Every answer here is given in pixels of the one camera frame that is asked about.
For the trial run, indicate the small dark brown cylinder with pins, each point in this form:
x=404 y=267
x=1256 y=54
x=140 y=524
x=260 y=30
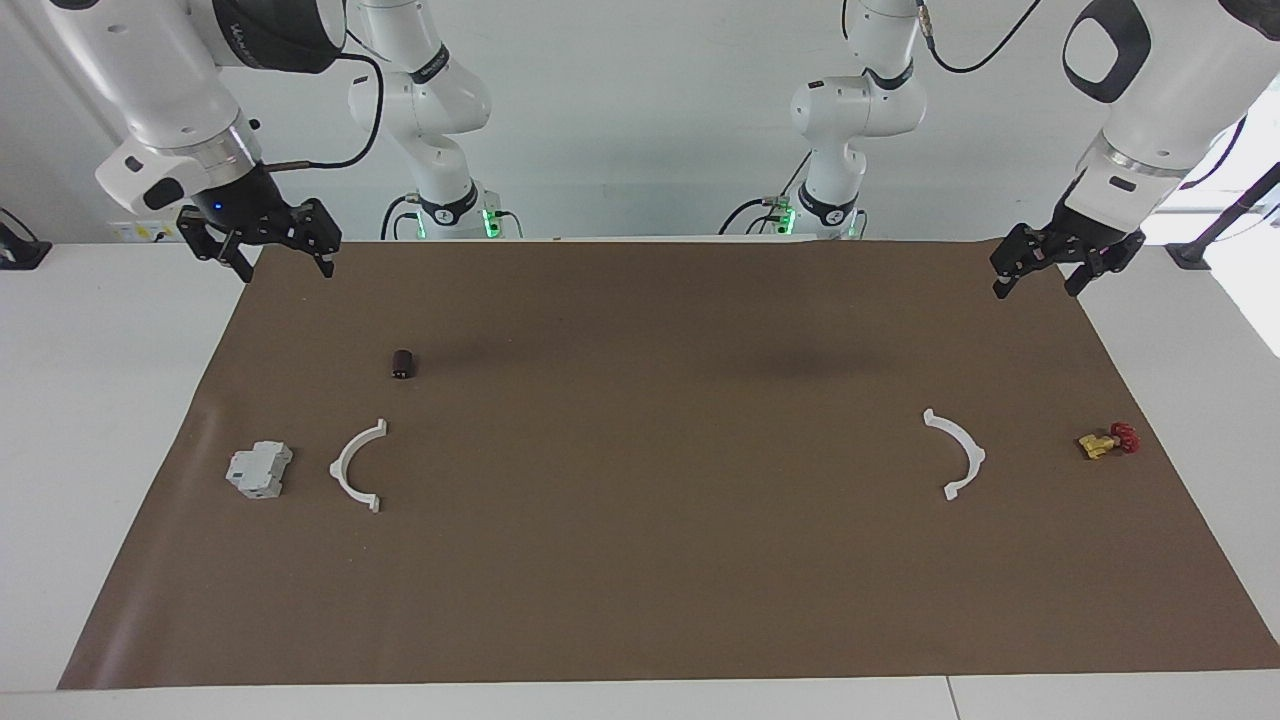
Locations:
x=403 y=364

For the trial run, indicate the black camera stand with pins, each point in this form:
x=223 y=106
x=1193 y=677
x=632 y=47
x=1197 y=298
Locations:
x=1190 y=255
x=20 y=255

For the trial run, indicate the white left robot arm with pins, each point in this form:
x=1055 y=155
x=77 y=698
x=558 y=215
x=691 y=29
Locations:
x=1170 y=100

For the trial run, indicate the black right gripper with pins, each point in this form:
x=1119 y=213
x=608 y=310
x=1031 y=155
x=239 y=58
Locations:
x=245 y=205

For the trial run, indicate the white circuit breaker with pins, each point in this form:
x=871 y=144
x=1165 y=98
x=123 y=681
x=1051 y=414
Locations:
x=258 y=470

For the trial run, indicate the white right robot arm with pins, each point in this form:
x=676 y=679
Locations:
x=160 y=80

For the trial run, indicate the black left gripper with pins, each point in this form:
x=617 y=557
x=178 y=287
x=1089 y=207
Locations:
x=1080 y=238

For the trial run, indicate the brown paper table mat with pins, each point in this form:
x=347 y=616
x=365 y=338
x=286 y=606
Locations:
x=640 y=560

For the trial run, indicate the white power strip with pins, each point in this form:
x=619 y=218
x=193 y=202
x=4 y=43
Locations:
x=145 y=232

